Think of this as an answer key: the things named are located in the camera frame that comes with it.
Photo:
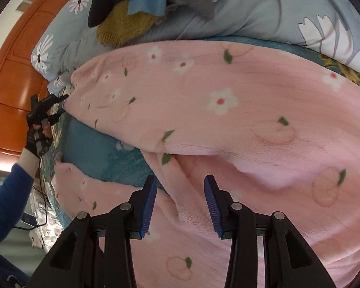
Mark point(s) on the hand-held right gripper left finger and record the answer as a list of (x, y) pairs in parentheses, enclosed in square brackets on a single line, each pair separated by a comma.
[(147, 207)]

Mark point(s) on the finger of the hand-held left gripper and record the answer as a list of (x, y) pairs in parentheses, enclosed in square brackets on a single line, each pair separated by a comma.
[(55, 99), (58, 115)]

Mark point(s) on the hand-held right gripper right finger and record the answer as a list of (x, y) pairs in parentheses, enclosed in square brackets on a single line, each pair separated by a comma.
[(211, 207)]

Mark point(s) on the pink floral fleece pants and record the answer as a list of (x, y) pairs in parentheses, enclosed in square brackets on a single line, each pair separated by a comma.
[(228, 126)]

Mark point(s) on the person's left hand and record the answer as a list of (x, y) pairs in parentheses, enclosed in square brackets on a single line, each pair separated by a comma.
[(33, 141)]

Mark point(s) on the wooden headboard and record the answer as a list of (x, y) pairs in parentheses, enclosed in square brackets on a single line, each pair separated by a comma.
[(12, 81)]

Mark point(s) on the teal floral bed sheet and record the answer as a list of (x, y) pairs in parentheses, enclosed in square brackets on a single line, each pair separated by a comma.
[(108, 156)]

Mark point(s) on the mustard knit sweater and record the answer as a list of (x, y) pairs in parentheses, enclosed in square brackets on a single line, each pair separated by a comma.
[(123, 27)]

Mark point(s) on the black garment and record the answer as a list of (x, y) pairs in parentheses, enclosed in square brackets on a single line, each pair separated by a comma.
[(100, 3)]

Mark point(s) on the person's leg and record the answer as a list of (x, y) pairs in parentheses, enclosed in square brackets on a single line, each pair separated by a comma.
[(3, 264)]

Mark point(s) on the grey garment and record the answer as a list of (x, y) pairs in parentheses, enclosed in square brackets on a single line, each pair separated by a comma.
[(195, 0)]

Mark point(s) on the grey floral pillow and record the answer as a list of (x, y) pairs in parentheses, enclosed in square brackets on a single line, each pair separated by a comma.
[(258, 15)]

